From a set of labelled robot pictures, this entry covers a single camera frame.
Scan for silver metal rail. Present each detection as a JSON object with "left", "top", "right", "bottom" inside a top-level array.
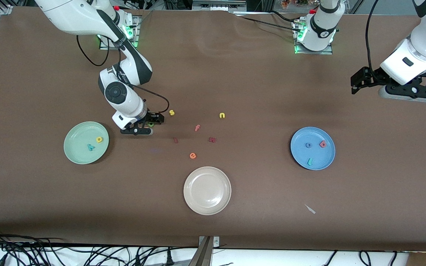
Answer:
[{"left": 192, "top": 0, "right": 247, "bottom": 11}]

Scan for blue plate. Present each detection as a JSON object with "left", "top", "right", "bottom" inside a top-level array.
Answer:
[{"left": 290, "top": 127, "right": 336, "bottom": 171}]

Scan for green plate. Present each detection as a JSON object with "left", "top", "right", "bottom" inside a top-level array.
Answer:
[{"left": 64, "top": 121, "right": 109, "bottom": 165}]

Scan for black cable on table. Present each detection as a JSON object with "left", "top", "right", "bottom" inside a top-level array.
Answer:
[{"left": 233, "top": 11, "right": 304, "bottom": 32}]

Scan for orange artificial flowers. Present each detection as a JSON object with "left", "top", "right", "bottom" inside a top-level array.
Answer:
[{"left": 281, "top": 0, "right": 310, "bottom": 8}]

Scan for silver metal bracket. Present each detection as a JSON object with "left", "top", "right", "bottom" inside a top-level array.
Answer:
[{"left": 198, "top": 236, "right": 220, "bottom": 247}]

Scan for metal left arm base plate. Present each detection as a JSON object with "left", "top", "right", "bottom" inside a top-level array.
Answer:
[{"left": 294, "top": 18, "right": 334, "bottom": 55}]

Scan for beige plate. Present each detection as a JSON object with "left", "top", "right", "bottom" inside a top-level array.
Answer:
[{"left": 183, "top": 166, "right": 232, "bottom": 216}]

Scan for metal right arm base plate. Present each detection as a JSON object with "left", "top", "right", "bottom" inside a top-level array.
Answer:
[{"left": 99, "top": 15, "right": 139, "bottom": 50}]

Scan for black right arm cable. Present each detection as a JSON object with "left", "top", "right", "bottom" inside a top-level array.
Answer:
[{"left": 75, "top": 33, "right": 170, "bottom": 114}]

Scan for grey metal table leg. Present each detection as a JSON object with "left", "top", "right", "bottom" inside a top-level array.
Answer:
[{"left": 188, "top": 236, "right": 214, "bottom": 266}]

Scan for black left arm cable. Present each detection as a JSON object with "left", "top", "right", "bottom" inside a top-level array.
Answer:
[{"left": 365, "top": 0, "right": 380, "bottom": 74}]

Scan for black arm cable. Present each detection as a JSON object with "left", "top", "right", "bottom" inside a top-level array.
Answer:
[
  {"left": 75, "top": 33, "right": 170, "bottom": 114},
  {"left": 365, "top": 0, "right": 380, "bottom": 74}
]

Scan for tangled black floor cables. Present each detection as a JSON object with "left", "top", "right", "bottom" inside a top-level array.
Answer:
[{"left": 0, "top": 228, "right": 184, "bottom": 266}]

